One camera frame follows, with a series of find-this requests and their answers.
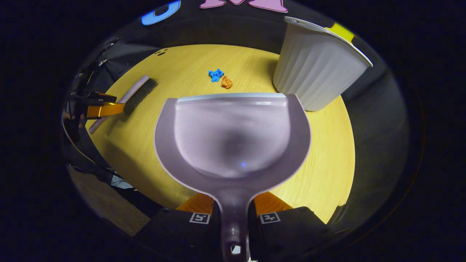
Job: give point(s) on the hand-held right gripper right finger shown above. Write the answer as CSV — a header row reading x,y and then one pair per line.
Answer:
x,y
287,231

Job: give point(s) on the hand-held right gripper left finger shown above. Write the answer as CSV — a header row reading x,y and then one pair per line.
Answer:
x,y
182,233

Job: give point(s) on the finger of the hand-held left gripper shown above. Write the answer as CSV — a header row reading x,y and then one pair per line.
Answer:
x,y
96,98
105,110

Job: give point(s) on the small lilac broom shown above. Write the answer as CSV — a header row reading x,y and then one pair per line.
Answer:
x,y
140,92

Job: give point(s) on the lilac plastic dustpan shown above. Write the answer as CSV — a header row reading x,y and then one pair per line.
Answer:
x,y
233,138

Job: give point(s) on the blue paper scrap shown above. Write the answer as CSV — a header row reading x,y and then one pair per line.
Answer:
x,y
216,75

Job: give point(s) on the orange paper scrap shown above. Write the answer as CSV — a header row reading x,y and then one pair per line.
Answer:
x,y
227,82

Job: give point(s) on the white ribbed garbage bin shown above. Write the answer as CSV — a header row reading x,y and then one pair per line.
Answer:
x,y
316,69

